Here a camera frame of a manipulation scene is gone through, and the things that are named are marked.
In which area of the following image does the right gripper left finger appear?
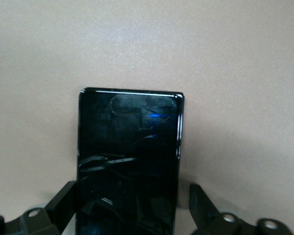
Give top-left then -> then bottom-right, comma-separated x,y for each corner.
0,180 -> 79,235

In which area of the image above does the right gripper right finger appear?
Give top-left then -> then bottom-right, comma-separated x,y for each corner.
188,183 -> 293,235

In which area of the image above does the black slab smartphone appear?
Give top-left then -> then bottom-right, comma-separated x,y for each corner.
75,87 -> 185,235

